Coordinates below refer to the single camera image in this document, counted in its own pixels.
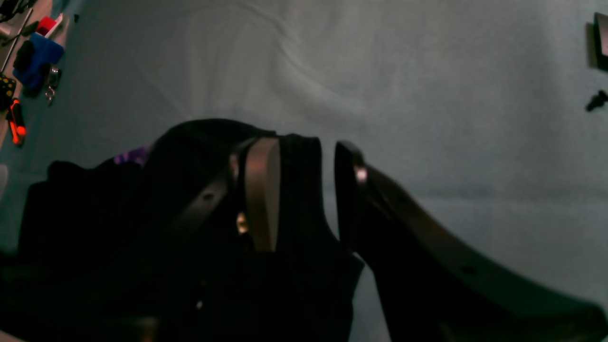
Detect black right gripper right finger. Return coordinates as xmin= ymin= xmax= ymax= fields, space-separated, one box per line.
xmin=334 ymin=141 xmax=607 ymax=342

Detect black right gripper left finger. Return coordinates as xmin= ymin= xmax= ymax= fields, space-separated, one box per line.
xmin=157 ymin=137 xmax=282 ymax=342

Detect black t-shirt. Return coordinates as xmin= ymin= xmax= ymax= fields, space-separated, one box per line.
xmin=1 ymin=119 xmax=363 ymax=342

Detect light blue table cloth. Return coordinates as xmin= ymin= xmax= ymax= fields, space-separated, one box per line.
xmin=1 ymin=0 xmax=607 ymax=342

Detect metal carabiner keys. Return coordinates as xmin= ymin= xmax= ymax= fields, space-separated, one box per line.
xmin=44 ymin=66 xmax=62 ymax=106

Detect orange black utility knife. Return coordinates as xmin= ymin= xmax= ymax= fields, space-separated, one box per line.
xmin=7 ymin=97 xmax=27 ymax=146

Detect black screw on cloth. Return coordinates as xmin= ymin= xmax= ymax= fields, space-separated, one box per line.
xmin=585 ymin=90 xmax=608 ymax=113

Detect blue box with black knob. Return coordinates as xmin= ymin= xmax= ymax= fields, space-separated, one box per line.
xmin=13 ymin=33 xmax=64 ymax=90

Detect black yellow dotted mug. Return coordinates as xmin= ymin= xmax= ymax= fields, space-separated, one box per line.
xmin=0 ymin=73 xmax=17 ymax=112

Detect red small cube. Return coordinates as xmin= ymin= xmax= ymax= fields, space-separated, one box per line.
xmin=36 ymin=14 xmax=63 ymax=38

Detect black remote control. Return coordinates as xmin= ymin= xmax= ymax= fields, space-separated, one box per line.
xmin=591 ymin=12 xmax=608 ymax=72

